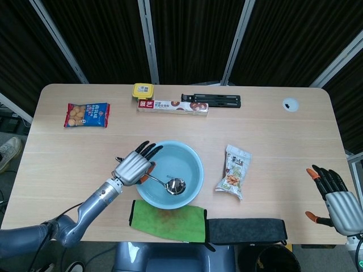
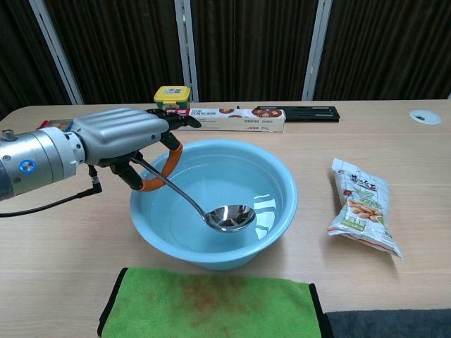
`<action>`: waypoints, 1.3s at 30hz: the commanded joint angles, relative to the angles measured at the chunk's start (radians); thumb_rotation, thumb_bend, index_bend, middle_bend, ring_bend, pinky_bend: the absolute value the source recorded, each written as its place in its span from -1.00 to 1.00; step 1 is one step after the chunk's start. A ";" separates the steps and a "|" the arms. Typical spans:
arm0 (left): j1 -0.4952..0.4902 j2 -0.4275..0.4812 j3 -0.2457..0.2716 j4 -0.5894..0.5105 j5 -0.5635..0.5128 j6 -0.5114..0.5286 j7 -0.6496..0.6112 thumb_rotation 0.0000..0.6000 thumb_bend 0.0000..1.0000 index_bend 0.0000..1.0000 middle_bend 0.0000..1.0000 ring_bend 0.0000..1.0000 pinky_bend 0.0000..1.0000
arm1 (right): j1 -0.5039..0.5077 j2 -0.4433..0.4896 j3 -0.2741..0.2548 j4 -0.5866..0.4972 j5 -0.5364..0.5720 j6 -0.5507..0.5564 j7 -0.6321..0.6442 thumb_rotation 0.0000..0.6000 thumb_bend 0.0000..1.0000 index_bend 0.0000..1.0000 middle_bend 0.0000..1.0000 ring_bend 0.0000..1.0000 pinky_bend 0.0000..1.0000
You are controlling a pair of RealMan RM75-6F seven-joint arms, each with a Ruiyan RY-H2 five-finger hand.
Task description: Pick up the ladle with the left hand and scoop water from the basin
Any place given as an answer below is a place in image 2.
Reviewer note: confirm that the blue red biscuit bag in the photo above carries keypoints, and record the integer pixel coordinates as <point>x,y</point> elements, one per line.
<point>53,124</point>

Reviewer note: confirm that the light blue bowl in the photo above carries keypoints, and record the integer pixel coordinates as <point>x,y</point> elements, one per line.
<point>215,200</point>

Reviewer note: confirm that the black folding stand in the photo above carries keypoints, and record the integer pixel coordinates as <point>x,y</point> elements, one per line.
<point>299,113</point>

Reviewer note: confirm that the white peanut snack bag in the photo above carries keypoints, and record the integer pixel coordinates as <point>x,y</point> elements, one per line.
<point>364,206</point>

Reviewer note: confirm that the metal ladle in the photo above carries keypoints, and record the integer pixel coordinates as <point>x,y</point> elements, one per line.
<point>211,204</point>

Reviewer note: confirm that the long cookie box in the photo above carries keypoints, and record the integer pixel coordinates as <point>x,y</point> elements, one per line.
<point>239,119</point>

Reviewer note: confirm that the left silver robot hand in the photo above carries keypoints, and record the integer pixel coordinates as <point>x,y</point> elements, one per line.
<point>120,135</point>

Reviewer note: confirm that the yellow lidded small container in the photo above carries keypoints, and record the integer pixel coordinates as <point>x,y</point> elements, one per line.
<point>172,96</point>

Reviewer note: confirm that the green microfiber cloth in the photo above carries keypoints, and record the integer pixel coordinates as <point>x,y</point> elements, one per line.
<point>211,304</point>

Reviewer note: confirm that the dark grey microfiber cloth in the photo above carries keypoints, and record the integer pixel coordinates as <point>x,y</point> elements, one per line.
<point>387,324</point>

